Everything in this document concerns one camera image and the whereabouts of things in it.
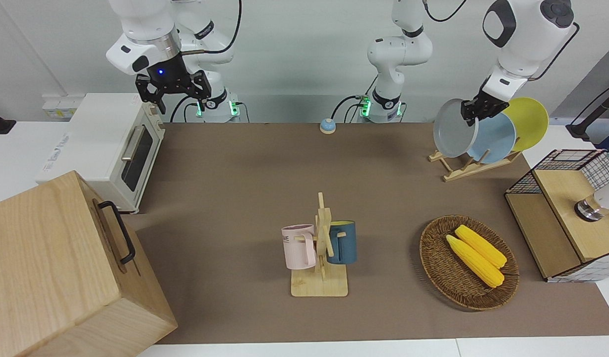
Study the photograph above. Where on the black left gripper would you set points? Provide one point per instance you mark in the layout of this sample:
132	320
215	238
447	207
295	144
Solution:
490	105

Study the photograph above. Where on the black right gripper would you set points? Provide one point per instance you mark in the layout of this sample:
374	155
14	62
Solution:
168	77

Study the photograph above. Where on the gray plate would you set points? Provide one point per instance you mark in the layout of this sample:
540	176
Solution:
451	129

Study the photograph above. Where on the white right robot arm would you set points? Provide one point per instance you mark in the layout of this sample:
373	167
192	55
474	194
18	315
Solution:
146	29

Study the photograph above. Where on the light blue plate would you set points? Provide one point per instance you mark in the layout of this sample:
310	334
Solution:
495	141

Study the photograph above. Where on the wooden plate rack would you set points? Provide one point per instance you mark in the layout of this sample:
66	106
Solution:
463	171

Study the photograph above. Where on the yellow plate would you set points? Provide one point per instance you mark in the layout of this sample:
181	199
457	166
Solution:
530	121

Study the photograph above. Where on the wooden mug rack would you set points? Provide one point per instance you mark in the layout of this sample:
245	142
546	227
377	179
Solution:
320	282

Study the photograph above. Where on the white toaster oven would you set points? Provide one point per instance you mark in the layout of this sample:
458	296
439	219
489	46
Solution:
101	144

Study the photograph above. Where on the brown table mat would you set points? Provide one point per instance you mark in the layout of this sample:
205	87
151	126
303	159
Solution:
235	173

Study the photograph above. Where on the yellow corn cob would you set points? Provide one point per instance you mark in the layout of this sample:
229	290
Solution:
473	263
483	245

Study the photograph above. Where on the blue call bell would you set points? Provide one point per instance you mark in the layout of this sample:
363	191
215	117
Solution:
327	126

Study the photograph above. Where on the brown wicker basket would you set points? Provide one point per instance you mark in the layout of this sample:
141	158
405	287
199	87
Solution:
448	277

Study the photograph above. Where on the dark blue mug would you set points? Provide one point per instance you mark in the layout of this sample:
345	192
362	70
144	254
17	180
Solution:
345	243

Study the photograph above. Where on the pink mug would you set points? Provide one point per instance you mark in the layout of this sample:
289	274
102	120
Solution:
297	248

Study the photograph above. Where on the light wooden box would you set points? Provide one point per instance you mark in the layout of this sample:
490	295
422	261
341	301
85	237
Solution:
51	267

